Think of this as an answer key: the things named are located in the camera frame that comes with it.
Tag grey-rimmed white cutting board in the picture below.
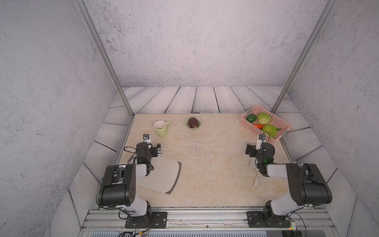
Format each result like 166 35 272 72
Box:
136 156 182 194

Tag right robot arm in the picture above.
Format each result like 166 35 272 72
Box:
245 133 332 226

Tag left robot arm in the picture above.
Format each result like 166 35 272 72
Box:
96 134 160 221

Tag orange carrot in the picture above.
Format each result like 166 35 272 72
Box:
253 124 264 129

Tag lower green cabbage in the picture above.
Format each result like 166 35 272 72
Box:
262 124 281 138

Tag green cabbage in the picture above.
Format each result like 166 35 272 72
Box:
257 113 271 126
262 124 281 138

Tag pink plastic basket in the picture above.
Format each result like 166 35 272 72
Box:
240 105 292 144

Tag light green mug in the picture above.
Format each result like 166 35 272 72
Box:
154 120 171 137

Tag upper green cabbage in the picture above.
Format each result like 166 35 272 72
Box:
257 113 271 126

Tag dark green avocado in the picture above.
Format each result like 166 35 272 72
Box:
246 114 257 123

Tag purple eggplant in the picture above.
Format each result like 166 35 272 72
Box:
188 117 199 128

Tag small patterned bowl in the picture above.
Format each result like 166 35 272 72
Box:
186 117 201 129

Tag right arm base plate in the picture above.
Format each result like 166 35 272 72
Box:
246 211 292 228

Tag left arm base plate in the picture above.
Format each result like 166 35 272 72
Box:
125 212 168 229

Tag aluminium mounting rail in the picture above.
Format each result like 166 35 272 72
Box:
79 207 339 237

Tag right aluminium frame post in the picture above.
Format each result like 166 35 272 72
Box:
271 0 337 114

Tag aluminium frame post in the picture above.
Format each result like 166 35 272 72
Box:
74 0 135 118
271 0 337 114

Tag left aluminium frame post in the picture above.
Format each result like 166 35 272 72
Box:
74 0 135 118

